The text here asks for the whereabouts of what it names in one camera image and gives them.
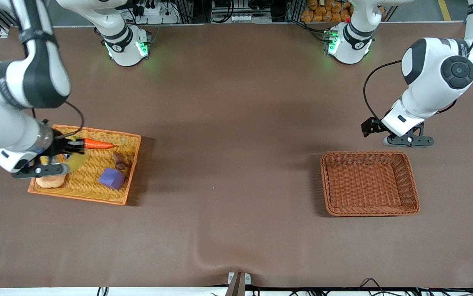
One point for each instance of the white power strip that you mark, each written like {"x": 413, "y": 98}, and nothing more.
{"x": 154, "y": 10}

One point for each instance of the orange toy carrot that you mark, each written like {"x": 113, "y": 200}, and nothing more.
{"x": 98, "y": 144}

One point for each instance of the brown toy root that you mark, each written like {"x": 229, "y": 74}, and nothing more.
{"x": 119, "y": 160}

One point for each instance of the purple foam cube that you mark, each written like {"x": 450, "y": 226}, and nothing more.
{"x": 111, "y": 177}

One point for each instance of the yellow clear tape roll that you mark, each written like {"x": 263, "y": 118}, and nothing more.
{"x": 76, "y": 161}

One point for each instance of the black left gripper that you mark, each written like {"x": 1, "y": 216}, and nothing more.
{"x": 373, "y": 126}

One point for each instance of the bag of orange snacks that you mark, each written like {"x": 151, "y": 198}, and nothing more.
{"x": 326, "y": 11}

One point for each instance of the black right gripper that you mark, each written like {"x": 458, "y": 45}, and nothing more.
{"x": 58, "y": 147}

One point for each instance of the white connector block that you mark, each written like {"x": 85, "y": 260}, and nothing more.
{"x": 236, "y": 18}

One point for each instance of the yellow wicker basket orange rim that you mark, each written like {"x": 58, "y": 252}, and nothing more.
{"x": 92, "y": 187}

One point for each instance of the toy croissant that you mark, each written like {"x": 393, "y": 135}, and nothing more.
{"x": 51, "y": 182}

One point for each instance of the brown wicker basket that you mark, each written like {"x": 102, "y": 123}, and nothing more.
{"x": 368, "y": 185}

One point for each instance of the metal table clamp bracket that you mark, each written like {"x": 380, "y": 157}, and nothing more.
{"x": 239, "y": 283}

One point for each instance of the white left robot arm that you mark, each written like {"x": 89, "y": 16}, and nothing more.
{"x": 437, "y": 78}

